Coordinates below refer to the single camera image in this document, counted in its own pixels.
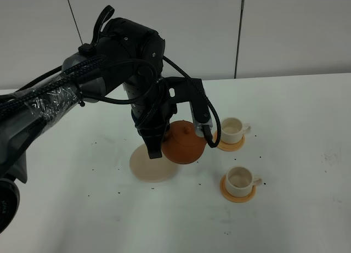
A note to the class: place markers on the beige teapot saucer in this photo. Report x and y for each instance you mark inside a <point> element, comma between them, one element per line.
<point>151,170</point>

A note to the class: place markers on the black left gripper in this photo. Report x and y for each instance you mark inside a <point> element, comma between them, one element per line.
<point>151,114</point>

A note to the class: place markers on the orange far coaster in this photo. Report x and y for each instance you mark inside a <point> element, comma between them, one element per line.
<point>231,146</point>

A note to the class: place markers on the white far teacup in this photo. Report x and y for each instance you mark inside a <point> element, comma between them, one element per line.
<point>233,130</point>

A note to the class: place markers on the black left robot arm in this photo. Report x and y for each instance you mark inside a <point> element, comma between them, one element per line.
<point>122,65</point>

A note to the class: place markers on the white teacup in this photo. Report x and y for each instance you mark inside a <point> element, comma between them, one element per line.
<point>239,181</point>
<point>233,130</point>

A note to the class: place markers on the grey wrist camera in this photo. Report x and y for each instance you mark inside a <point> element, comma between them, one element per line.
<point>201,115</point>

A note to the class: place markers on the white near teacup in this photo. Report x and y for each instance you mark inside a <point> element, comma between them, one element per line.
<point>239,181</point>

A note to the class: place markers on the brown clay teapot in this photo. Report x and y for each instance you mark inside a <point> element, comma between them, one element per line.
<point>181,144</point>

